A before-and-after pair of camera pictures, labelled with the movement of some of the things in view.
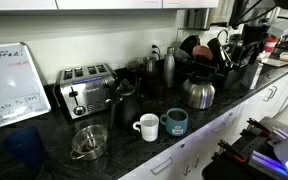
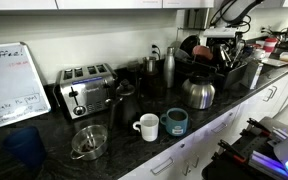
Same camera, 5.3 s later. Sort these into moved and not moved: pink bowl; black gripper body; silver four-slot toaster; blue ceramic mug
Moved: black gripper body
Not moved: silver four-slot toaster; pink bowl; blue ceramic mug
